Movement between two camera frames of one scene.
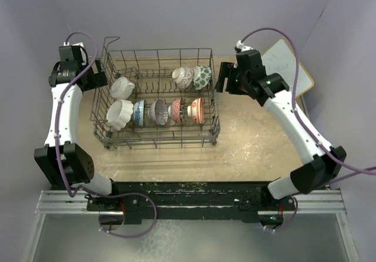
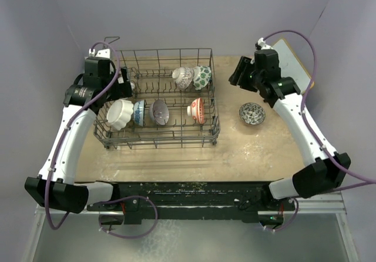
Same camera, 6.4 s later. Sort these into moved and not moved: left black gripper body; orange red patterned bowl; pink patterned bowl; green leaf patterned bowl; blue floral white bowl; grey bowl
Moved: pink patterned bowl; left black gripper body
Not moved: green leaf patterned bowl; grey bowl; blue floral white bowl; orange red patterned bowl
